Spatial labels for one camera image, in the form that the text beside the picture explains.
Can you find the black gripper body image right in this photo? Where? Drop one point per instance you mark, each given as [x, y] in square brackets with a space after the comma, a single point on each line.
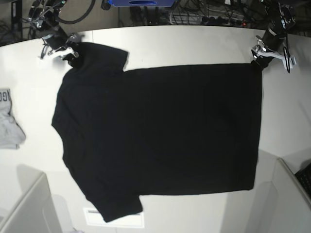
[270, 41]

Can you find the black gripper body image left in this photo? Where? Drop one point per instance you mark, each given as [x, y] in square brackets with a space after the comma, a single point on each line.
[58, 39]

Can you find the black T-shirt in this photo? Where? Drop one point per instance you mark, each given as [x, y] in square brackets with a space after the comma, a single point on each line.
[178, 130]

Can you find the black power strip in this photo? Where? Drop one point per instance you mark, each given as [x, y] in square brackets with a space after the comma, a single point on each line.
[222, 21]

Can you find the blue box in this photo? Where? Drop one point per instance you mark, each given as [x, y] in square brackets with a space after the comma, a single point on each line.
[132, 3]

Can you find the grey folded garment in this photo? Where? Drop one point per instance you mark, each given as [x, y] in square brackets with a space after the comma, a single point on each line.
[11, 134]

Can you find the black keyboard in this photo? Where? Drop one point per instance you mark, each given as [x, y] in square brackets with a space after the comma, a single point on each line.
[304, 177]

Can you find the white right partition panel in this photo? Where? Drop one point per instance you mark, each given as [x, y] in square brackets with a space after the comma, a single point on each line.
[281, 205]

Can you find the white partition panel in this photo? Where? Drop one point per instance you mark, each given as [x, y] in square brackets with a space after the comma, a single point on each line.
[281, 205]
[34, 212]

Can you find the white left partition panel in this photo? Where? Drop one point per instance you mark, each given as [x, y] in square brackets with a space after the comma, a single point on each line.
[34, 212]

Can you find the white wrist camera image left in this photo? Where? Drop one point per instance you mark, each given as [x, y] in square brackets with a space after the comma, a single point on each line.
[56, 53]

